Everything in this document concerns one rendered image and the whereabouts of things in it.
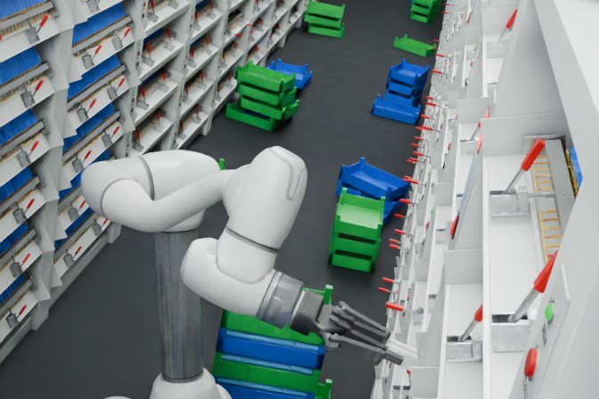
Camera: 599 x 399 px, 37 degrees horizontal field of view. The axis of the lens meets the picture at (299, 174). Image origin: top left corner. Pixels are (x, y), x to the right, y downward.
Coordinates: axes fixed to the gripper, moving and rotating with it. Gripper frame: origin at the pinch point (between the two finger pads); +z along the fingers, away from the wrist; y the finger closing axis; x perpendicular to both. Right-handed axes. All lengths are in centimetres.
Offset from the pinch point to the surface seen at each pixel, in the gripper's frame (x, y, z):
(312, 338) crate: -54, -78, -10
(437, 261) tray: 10.8, -17.6, 0.4
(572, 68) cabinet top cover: 70, 72, -12
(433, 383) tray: 13.6, 25.8, 0.8
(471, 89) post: 36, -44, -5
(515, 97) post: 56, 26, -8
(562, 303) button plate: 63, 92, -11
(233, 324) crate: -58, -74, -31
